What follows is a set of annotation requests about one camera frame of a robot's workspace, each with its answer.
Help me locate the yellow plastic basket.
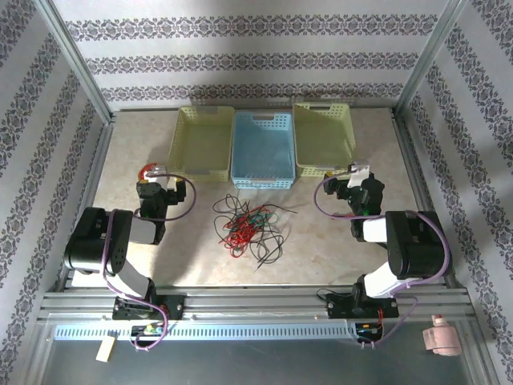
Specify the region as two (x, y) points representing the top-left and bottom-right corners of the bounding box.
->
(292, 102), (357, 180)
(167, 105), (236, 184)

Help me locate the blue plastic basket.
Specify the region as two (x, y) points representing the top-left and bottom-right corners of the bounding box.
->
(230, 111), (298, 191)

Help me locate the pink plastic bottle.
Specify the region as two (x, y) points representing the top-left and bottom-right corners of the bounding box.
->
(423, 314), (460, 357)

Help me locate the grey metal sheet panel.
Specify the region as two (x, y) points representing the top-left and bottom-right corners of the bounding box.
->
(38, 340), (482, 385)

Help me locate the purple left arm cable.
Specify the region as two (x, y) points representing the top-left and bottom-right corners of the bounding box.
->
(102, 172), (197, 353)

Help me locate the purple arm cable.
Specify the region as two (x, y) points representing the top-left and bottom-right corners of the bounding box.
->
(313, 167), (453, 349)
(102, 172), (197, 353)

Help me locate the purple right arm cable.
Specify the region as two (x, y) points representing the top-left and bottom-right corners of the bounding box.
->
(313, 167), (453, 349)

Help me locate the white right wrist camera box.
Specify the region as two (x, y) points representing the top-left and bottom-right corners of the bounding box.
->
(346, 161), (373, 188)

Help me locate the aluminium side rail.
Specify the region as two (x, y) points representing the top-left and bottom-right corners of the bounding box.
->
(391, 107), (458, 290)
(55, 120), (117, 292)

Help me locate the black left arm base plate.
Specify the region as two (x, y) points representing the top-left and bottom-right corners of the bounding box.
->
(112, 294), (188, 321)

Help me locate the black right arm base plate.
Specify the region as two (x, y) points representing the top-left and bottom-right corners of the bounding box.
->
(325, 292), (401, 320)

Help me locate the small wired connector board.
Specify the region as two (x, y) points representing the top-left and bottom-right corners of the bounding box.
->
(131, 323), (166, 337)
(355, 321), (385, 337)

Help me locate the wide aluminium frame rail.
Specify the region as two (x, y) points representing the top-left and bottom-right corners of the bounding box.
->
(38, 285), (474, 324)

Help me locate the aluminium frame post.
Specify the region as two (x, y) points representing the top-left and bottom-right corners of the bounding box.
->
(34, 0), (117, 125)
(394, 0), (471, 117)

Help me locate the grey slotted cable duct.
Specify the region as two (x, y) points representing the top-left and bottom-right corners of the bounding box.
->
(54, 323), (386, 342)

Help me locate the beige tag on rail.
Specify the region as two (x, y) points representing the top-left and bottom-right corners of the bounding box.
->
(95, 336), (115, 363)

